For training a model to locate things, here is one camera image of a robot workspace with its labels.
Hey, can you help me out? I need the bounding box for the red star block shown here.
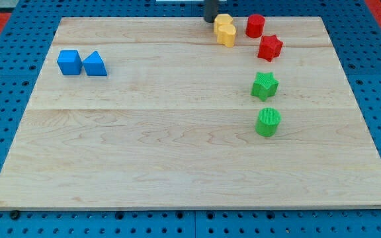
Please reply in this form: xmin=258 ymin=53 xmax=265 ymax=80
xmin=257 ymin=34 xmax=283 ymax=61

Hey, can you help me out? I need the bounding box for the blue cube block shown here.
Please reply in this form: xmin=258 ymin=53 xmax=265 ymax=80
xmin=57 ymin=50 xmax=82 ymax=75

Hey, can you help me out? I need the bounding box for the yellow heart block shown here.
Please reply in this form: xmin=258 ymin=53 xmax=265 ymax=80
xmin=217 ymin=24 xmax=237 ymax=48

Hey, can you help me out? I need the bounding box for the light wooden board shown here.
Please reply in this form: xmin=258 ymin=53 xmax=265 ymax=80
xmin=0 ymin=17 xmax=381 ymax=211

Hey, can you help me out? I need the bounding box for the green cylinder block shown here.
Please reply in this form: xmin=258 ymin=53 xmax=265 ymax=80
xmin=255 ymin=107 xmax=281 ymax=137

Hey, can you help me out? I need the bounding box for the blue triangular prism block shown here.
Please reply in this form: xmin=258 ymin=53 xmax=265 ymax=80
xmin=83 ymin=51 xmax=108 ymax=76

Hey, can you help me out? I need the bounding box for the yellow hexagon block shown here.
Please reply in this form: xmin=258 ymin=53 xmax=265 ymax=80
xmin=214 ymin=13 xmax=233 ymax=35

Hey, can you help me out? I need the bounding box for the green star block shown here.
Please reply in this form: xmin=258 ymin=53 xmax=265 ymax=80
xmin=251 ymin=72 xmax=279 ymax=101

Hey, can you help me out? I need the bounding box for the red cylinder block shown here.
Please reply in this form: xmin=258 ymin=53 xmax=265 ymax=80
xmin=245 ymin=14 xmax=265 ymax=38

